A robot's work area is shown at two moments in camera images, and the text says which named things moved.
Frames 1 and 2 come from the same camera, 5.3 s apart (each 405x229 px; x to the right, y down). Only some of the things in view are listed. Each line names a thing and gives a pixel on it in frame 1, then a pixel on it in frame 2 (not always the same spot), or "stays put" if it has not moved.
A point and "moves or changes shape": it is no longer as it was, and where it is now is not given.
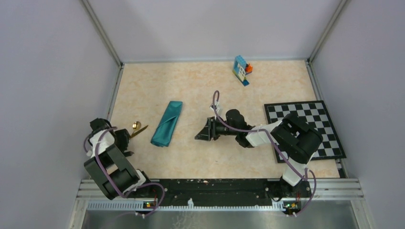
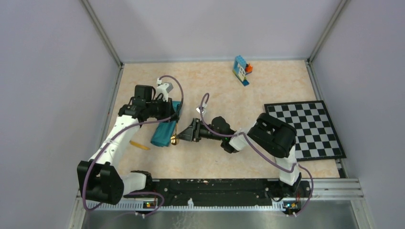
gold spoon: x=136 y=125 moves or changes shape
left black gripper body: x=121 y=139 → x=160 y=109
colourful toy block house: x=241 y=68 stays put
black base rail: x=225 y=192 stays put
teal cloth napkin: x=164 y=132 stays put
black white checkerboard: x=316 y=112 stays put
